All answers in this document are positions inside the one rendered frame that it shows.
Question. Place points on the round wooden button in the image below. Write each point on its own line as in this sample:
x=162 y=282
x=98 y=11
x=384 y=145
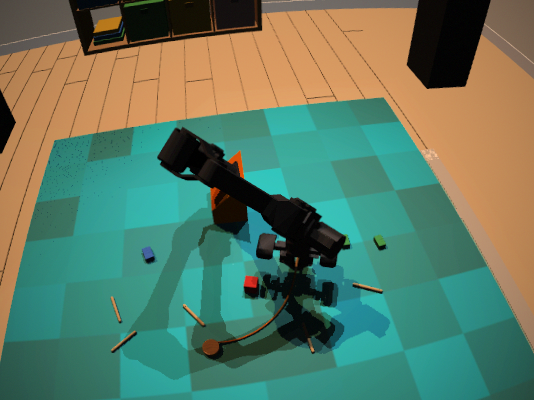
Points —
x=211 y=347

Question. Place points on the small blue block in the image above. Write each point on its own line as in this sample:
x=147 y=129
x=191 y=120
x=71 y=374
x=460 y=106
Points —
x=148 y=254

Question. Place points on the small green block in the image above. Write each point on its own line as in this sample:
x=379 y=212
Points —
x=347 y=243
x=379 y=241

